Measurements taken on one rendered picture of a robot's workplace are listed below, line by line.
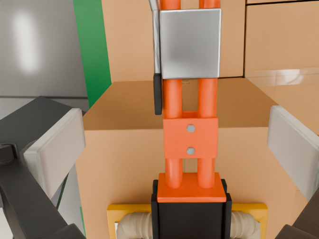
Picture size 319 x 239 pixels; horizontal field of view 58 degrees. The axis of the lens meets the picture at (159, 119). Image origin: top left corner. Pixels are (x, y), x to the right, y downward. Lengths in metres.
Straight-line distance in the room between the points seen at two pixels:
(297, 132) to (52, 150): 0.13
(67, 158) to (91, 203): 0.41
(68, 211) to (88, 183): 1.32
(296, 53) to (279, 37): 0.07
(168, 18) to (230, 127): 0.26
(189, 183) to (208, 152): 0.06
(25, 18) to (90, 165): 1.11
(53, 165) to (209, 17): 0.21
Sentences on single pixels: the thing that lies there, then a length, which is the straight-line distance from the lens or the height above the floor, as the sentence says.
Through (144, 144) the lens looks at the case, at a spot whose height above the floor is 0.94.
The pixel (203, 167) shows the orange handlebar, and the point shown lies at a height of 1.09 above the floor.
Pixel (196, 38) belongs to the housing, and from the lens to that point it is 0.30.
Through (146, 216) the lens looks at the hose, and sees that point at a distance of 0.48.
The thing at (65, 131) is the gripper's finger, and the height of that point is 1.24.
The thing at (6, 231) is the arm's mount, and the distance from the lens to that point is 0.97.
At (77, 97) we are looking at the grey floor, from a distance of 1.53.
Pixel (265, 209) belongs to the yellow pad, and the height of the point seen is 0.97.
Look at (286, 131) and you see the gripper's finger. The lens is 0.18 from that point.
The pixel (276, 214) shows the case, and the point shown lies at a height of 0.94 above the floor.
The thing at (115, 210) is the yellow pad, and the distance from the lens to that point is 0.55.
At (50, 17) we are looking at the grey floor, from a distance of 1.51.
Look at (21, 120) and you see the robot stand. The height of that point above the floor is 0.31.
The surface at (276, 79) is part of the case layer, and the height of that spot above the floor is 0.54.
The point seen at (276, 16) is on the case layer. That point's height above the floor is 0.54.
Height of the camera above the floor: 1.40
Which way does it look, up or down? 70 degrees down
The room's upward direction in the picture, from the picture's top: 173 degrees counter-clockwise
